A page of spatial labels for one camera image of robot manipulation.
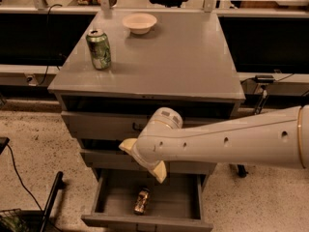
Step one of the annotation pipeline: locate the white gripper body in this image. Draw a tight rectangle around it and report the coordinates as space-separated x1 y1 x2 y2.
133 136 161 170

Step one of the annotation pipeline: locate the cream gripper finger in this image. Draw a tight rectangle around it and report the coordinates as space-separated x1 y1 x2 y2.
150 161 167 184
119 138 137 153

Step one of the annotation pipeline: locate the orange soda can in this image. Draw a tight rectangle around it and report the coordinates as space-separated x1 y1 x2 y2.
134 188 151 216

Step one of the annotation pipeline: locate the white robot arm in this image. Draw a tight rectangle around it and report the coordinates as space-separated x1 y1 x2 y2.
120 105 309 183

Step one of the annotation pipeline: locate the grey bottom drawer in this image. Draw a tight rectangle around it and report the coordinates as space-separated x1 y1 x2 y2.
82 170 213 232

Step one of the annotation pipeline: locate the grey drawer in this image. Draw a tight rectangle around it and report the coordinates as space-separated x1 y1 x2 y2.
82 170 213 232
61 110 236 147
80 149 216 175

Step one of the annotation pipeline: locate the grey middle drawer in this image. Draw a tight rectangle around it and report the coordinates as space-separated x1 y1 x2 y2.
80 149 216 175

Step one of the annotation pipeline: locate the grey top drawer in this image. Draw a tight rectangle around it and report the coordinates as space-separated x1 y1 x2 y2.
61 110 236 147

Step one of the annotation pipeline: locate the grey drawer cabinet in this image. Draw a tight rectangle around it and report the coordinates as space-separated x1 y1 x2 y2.
47 9 246 176

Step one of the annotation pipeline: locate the green soda can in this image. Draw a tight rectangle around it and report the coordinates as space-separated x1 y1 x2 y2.
86 29 111 70

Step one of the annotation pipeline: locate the black stand leg left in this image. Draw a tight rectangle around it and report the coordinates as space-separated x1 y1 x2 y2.
40 171 65 232

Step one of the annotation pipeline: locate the black table leg right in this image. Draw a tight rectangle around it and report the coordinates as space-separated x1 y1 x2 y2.
238 165 248 178

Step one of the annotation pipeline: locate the white paper bowl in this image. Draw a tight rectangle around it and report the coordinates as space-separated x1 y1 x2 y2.
123 13 157 35

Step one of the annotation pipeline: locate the black power adapter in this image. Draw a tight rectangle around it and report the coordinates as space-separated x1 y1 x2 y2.
254 74 275 83

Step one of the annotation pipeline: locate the black floor cable left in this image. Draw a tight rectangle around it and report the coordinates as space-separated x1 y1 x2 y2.
5 143 44 213

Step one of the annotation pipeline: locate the black wire basket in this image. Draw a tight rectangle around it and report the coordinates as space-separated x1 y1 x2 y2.
0 209 30 232

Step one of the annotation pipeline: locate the black wall cable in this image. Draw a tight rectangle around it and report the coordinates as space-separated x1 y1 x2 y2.
38 3 68 86

